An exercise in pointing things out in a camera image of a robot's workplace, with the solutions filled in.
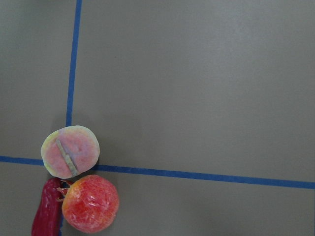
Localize red chili pepper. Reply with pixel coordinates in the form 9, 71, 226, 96
31, 177, 62, 236

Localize pink yellow peach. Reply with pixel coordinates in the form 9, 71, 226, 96
40, 125, 100, 179

